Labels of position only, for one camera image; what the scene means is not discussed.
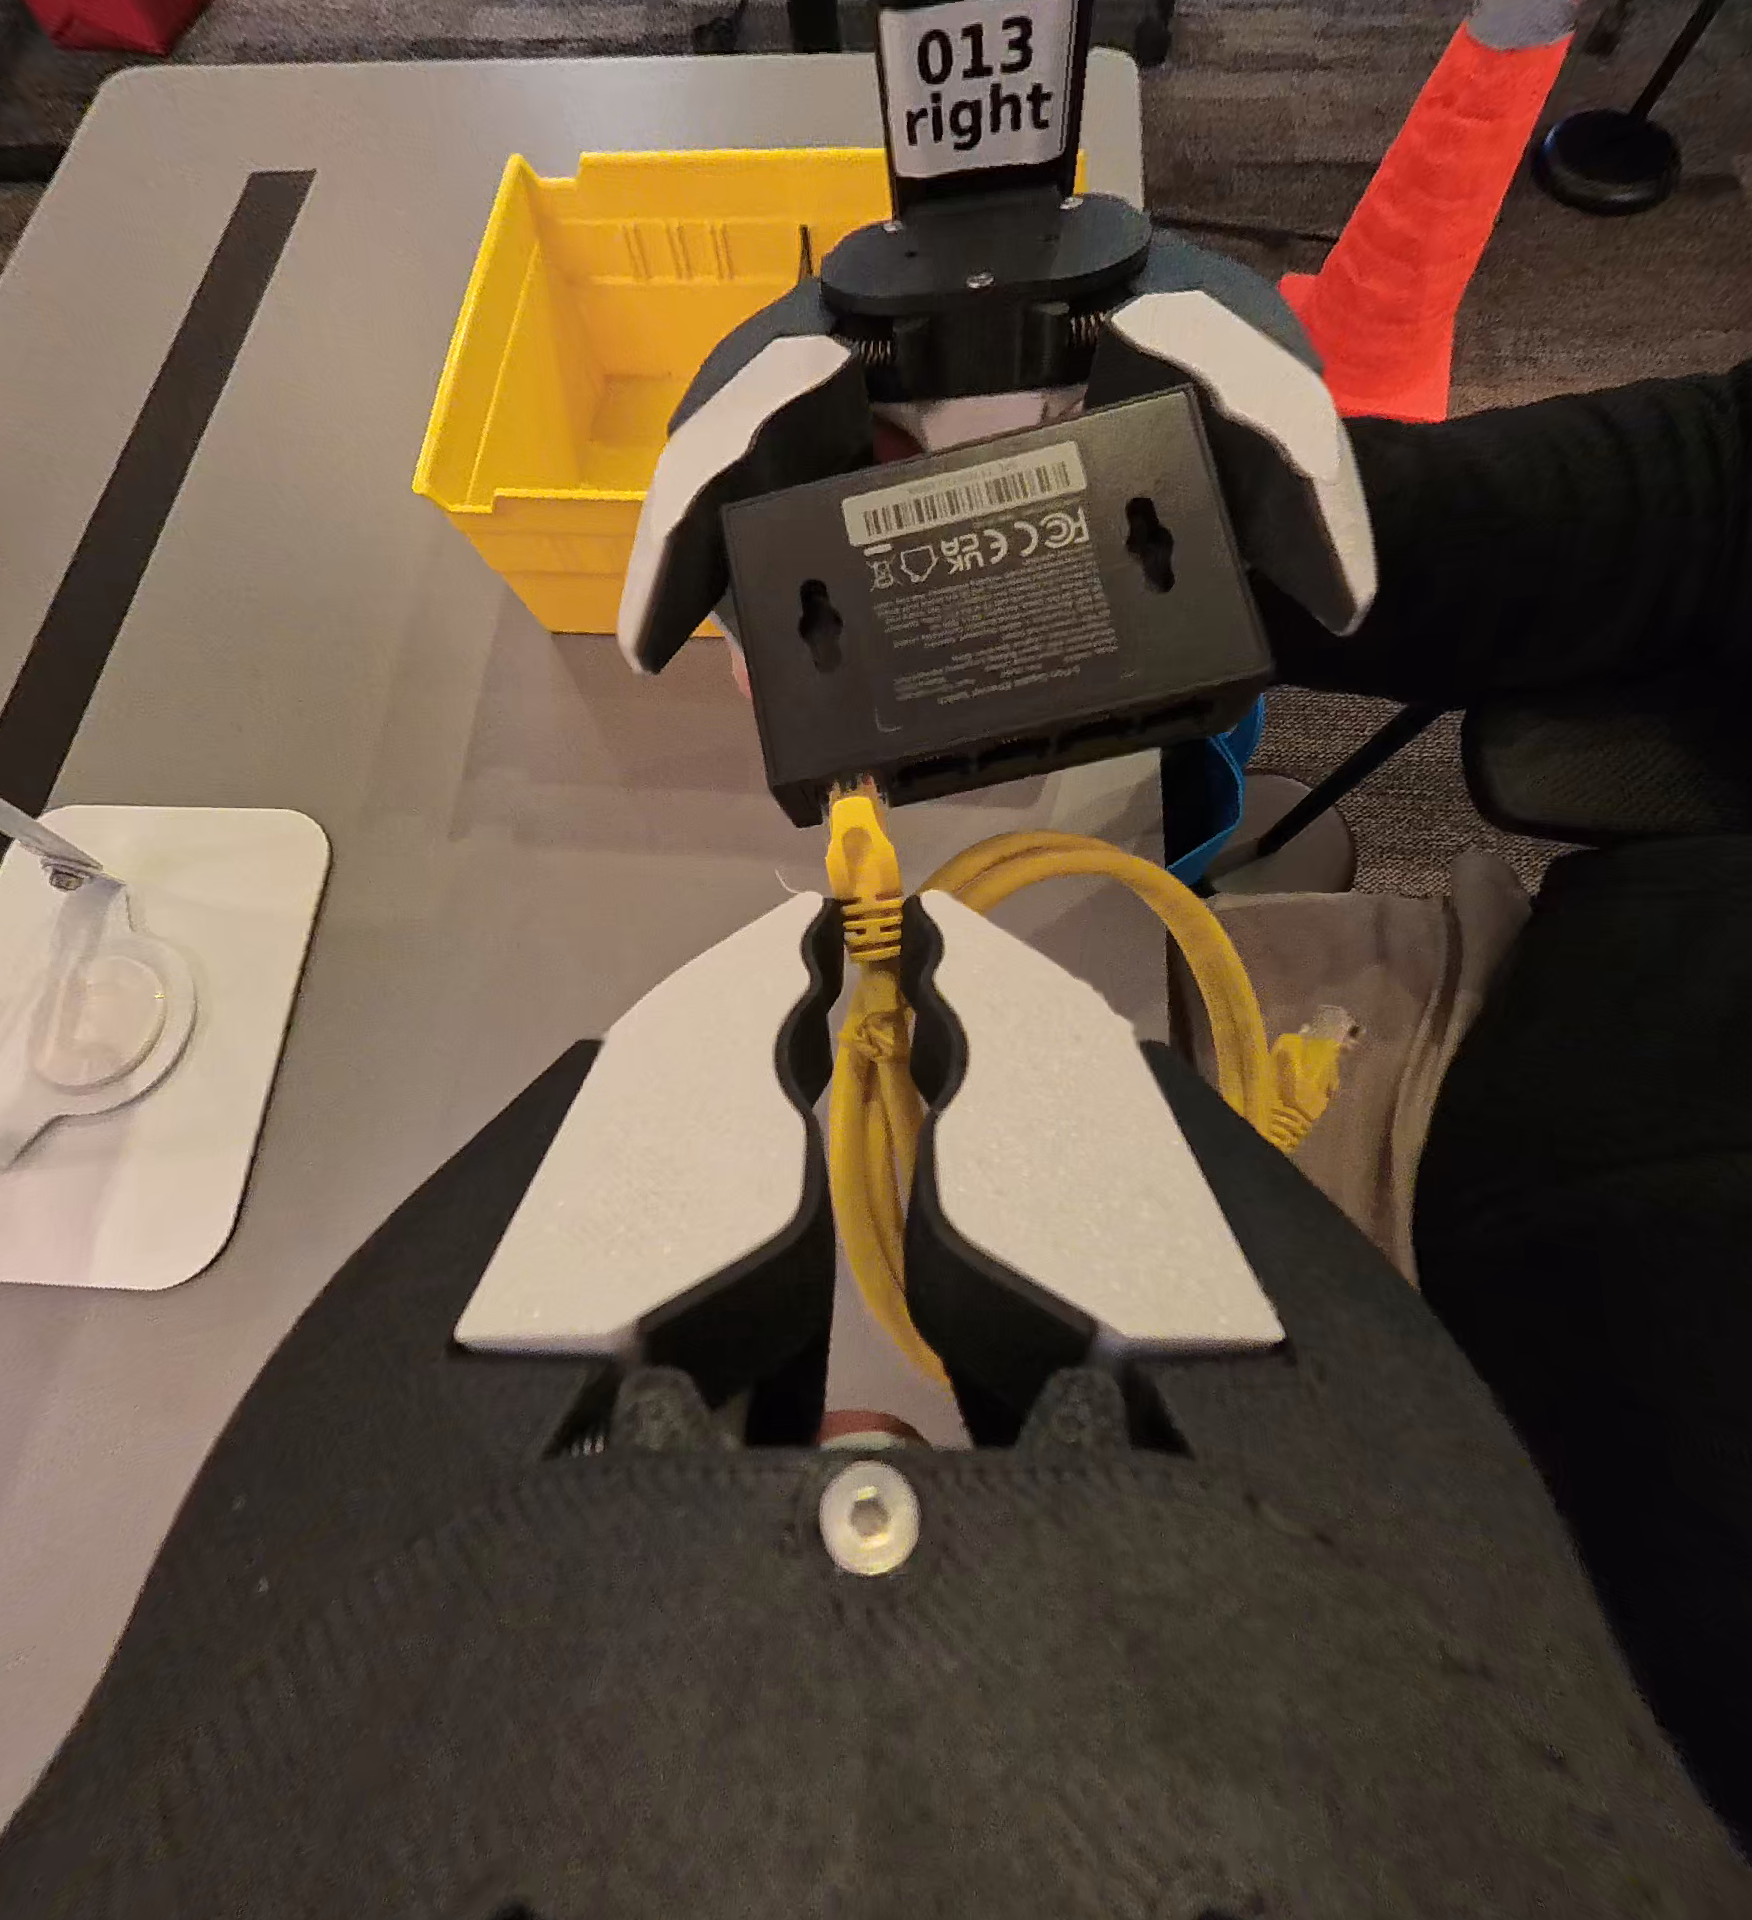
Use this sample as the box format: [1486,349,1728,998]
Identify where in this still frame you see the orange traffic cone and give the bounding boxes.
[1279,29,1576,421]

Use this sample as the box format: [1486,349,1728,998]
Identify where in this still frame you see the yellow ethernet cable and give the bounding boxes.
[822,767,1343,1390]

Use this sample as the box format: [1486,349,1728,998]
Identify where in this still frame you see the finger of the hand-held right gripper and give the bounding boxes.
[618,334,878,679]
[1085,288,1383,639]

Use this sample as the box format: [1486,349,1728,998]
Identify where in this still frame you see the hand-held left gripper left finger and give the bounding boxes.
[451,894,835,1449]

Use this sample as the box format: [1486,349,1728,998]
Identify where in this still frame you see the black tape strip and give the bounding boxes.
[0,169,319,1065]

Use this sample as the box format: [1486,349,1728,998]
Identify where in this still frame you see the clear acrylic stand bracket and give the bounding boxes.
[0,735,202,1184]

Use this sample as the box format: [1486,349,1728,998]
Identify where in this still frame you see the blue plastic bin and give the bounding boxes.
[1159,692,1269,888]

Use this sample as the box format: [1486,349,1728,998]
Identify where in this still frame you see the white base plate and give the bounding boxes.
[0,804,332,1293]

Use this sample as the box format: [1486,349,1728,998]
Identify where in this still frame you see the black mesh office chair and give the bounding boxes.
[1209,698,1752,890]

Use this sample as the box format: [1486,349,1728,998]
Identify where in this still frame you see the black ethernet switch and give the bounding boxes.
[718,382,1282,829]

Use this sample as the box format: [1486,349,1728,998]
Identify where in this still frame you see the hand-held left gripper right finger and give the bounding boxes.
[900,890,1288,1449]

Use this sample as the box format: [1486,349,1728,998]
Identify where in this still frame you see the person's beige trousers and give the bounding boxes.
[1168,847,1537,1293]

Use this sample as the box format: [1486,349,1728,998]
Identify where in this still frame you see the black round stand base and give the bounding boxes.
[1534,0,1726,213]

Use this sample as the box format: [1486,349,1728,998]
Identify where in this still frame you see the person's black jacket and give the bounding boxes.
[1416,832,1752,1920]

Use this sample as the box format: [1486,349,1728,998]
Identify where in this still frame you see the person's right forearm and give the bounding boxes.
[1257,321,1752,709]

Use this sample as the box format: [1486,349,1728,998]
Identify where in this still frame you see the red object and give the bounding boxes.
[29,0,210,54]

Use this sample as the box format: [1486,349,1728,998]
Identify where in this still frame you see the yellow plastic bin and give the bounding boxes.
[414,150,908,639]

